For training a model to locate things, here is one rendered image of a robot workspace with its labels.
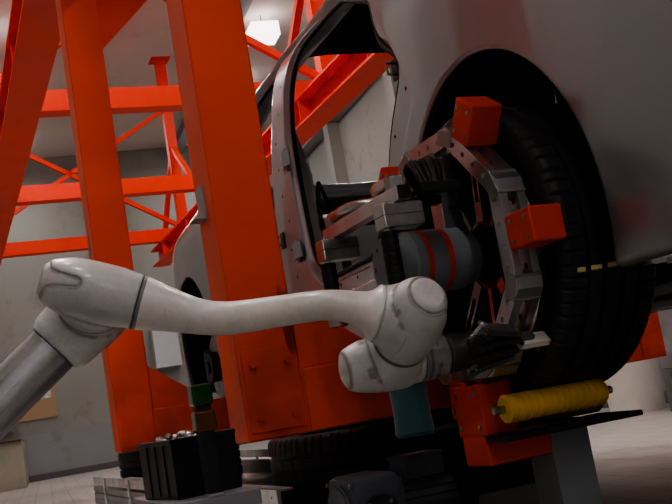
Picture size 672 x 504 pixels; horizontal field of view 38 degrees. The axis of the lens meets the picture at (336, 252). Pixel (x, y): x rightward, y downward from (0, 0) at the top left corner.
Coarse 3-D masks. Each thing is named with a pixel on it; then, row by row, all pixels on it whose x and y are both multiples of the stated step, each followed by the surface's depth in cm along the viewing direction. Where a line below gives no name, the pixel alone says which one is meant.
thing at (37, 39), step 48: (48, 0) 540; (48, 48) 604; (0, 96) 735; (48, 96) 794; (144, 96) 823; (336, 96) 798; (0, 144) 774; (0, 192) 915; (48, 192) 1078; (144, 192) 1116; (0, 240) 1118; (48, 240) 1363; (144, 240) 1412
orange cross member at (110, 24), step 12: (96, 0) 458; (108, 0) 460; (120, 0) 462; (132, 0) 464; (144, 0) 466; (108, 12) 459; (120, 12) 461; (132, 12) 463; (108, 24) 457; (120, 24) 459; (108, 36) 456
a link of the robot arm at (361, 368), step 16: (352, 352) 180; (368, 352) 179; (352, 368) 179; (368, 368) 178; (384, 368) 178; (400, 368) 177; (416, 368) 180; (352, 384) 179; (368, 384) 179; (384, 384) 180; (400, 384) 182
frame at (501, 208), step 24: (432, 144) 218; (456, 144) 208; (480, 168) 200; (504, 168) 200; (504, 192) 195; (504, 216) 194; (504, 240) 195; (504, 264) 196; (528, 264) 195; (528, 288) 193; (504, 312) 197; (528, 312) 197
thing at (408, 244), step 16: (400, 240) 210; (416, 240) 210; (432, 240) 211; (448, 240) 212; (464, 240) 214; (416, 256) 209; (432, 256) 209; (448, 256) 211; (464, 256) 212; (480, 256) 215; (384, 272) 213; (416, 272) 209; (432, 272) 210; (448, 272) 211; (464, 272) 213; (480, 272) 216; (448, 288) 215
